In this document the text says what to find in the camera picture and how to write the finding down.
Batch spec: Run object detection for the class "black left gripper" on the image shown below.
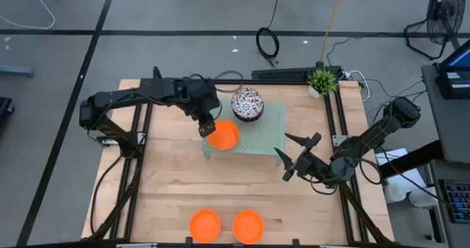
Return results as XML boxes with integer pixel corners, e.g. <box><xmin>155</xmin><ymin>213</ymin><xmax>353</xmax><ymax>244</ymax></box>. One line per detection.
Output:
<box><xmin>183</xmin><ymin>78</ymin><xmax>221</xmax><ymax>139</ymax></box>

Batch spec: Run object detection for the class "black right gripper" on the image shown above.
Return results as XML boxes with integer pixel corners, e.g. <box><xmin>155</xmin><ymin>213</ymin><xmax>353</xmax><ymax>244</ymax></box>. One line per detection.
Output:
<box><xmin>274</xmin><ymin>131</ymin><xmax>333</xmax><ymax>183</ymax></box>

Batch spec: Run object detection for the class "orange plastic mini bowl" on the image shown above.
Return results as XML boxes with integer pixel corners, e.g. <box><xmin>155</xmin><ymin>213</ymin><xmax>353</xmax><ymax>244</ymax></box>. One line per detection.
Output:
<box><xmin>206</xmin><ymin>119</ymin><xmax>241</xmax><ymax>151</ymax></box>
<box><xmin>232</xmin><ymin>210</ymin><xmax>266</xmax><ymax>245</ymax></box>
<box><xmin>189</xmin><ymin>208</ymin><xmax>222</xmax><ymax>244</ymax></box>

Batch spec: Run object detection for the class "black bowl with patterned interior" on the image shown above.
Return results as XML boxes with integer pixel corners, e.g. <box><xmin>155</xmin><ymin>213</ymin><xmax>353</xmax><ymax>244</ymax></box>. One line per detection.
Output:
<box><xmin>231</xmin><ymin>87</ymin><xmax>265</xmax><ymax>123</ymax></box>

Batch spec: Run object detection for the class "light green perforated rack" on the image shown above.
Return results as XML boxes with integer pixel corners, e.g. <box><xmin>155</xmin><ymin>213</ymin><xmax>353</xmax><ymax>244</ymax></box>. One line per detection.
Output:
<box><xmin>200</xmin><ymin>100</ymin><xmax>286</xmax><ymax>167</ymax></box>

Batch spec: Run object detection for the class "small green potted plant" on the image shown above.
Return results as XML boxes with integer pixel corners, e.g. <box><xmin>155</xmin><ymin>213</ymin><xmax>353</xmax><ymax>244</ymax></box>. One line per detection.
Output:
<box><xmin>306</xmin><ymin>68</ymin><xmax>339</xmax><ymax>100</ymax></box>

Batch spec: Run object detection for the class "long black keyboard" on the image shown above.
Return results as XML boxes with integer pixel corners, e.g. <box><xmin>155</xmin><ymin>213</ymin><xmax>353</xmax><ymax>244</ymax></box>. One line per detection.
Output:
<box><xmin>251</xmin><ymin>65</ymin><xmax>343</xmax><ymax>82</ymax></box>

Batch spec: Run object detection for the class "white paper sheet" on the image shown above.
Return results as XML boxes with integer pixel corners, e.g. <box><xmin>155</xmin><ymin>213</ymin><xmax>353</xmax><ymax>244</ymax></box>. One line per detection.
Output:
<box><xmin>375</xmin><ymin>147</ymin><xmax>427</xmax><ymax>190</ymax></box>

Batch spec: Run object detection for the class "clear plastic container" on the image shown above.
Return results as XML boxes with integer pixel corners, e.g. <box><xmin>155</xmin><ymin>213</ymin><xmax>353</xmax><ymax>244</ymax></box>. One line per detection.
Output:
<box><xmin>383</xmin><ymin>181</ymin><xmax>407</xmax><ymax>204</ymax></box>
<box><xmin>408</xmin><ymin>187</ymin><xmax>438</xmax><ymax>209</ymax></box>

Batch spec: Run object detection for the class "black desk leg bar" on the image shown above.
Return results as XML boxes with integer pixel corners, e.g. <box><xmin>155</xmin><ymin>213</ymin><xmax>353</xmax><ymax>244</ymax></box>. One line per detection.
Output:
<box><xmin>377</xmin><ymin>139</ymin><xmax>445</xmax><ymax>179</ymax></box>

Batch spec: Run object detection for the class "gray desk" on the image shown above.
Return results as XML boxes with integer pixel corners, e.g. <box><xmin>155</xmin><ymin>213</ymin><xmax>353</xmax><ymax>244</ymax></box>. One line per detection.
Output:
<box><xmin>420</xmin><ymin>63</ymin><xmax>470</xmax><ymax>164</ymax></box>

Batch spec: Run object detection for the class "black box with labels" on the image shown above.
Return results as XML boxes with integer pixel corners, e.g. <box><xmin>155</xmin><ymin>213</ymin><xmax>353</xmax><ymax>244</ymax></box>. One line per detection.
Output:
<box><xmin>435</xmin><ymin>68</ymin><xmax>470</xmax><ymax>101</ymax></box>

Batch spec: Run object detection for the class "keyboard with coloured backlight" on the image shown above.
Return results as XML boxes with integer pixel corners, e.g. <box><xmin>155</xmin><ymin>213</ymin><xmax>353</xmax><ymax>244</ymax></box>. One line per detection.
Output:
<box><xmin>438</xmin><ymin>179</ymin><xmax>470</xmax><ymax>225</ymax></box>

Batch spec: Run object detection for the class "gray cart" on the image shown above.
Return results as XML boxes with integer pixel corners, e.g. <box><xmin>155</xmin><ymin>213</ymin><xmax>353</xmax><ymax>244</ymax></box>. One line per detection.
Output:
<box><xmin>427</xmin><ymin>158</ymin><xmax>470</xmax><ymax>248</ymax></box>

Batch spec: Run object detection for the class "laptop with blue screen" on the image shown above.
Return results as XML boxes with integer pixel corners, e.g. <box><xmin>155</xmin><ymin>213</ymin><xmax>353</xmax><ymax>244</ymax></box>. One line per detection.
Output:
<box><xmin>438</xmin><ymin>38</ymin><xmax>470</xmax><ymax>73</ymax></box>

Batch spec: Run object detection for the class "gray metal table foot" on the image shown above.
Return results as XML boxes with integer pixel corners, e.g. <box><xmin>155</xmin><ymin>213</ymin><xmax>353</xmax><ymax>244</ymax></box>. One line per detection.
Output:
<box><xmin>0</xmin><ymin>65</ymin><xmax>36</xmax><ymax>78</ymax></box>

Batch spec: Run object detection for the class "black floor fan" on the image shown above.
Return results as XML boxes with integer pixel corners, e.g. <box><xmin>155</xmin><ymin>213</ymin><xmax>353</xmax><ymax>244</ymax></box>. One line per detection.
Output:
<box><xmin>403</xmin><ymin>0</ymin><xmax>467</xmax><ymax>62</ymax></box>

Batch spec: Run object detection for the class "black looped cable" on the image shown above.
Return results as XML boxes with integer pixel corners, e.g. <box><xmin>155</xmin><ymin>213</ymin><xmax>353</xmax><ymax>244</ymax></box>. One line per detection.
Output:
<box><xmin>214</xmin><ymin>70</ymin><xmax>245</xmax><ymax>94</ymax></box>

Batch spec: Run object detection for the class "coiled black cable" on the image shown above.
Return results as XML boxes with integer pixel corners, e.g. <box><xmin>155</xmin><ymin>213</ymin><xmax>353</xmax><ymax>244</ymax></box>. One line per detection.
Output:
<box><xmin>255</xmin><ymin>0</ymin><xmax>283</xmax><ymax>69</ymax></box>

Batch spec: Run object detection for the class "white looped cable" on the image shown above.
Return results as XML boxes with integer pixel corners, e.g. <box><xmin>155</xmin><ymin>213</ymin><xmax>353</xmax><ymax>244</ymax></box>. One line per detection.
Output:
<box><xmin>344</xmin><ymin>70</ymin><xmax>372</xmax><ymax>103</ymax></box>

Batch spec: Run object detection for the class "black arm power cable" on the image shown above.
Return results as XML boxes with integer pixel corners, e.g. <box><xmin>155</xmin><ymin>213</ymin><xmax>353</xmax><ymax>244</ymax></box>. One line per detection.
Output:
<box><xmin>89</xmin><ymin>154</ymin><xmax>126</xmax><ymax>238</ymax></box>

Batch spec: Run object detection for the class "yellow cable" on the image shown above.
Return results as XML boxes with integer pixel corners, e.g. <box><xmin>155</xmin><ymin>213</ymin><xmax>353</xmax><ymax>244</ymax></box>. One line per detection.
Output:
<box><xmin>319</xmin><ymin>0</ymin><xmax>348</xmax><ymax>64</ymax></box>

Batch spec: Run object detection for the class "white floor cable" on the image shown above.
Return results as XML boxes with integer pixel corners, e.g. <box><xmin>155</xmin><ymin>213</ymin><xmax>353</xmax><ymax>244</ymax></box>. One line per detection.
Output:
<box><xmin>0</xmin><ymin>0</ymin><xmax>57</xmax><ymax>31</ymax></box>

